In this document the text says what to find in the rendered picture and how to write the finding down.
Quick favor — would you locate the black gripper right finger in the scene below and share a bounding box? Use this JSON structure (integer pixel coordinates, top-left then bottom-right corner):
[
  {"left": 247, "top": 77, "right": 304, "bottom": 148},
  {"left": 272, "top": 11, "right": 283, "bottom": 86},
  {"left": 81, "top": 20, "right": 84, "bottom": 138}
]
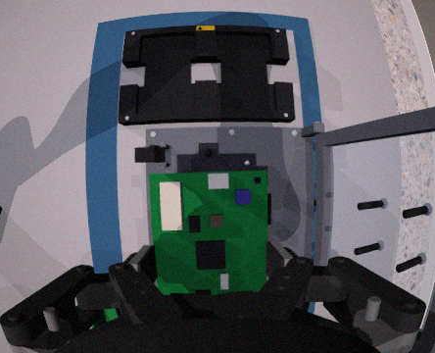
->
[{"left": 239, "top": 240, "right": 426, "bottom": 353}]

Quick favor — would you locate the green open bin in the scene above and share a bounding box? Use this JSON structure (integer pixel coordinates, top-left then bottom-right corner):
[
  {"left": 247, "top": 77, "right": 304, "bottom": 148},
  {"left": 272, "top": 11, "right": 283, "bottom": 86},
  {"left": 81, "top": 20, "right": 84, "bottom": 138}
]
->
[{"left": 92, "top": 309, "right": 118, "bottom": 328}]

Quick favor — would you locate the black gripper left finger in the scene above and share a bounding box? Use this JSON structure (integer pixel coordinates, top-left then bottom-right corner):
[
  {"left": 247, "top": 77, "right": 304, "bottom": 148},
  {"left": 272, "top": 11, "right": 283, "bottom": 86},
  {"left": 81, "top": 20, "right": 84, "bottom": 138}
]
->
[{"left": 0, "top": 245, "right": 183, "bottom": 353}]

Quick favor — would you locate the green circuit board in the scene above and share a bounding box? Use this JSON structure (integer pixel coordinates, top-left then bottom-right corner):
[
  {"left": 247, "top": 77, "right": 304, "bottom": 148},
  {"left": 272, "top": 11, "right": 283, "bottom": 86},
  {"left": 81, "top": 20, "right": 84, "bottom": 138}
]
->
[{"left": 149, "top": 171, "right": 267, "bottom": 295}]

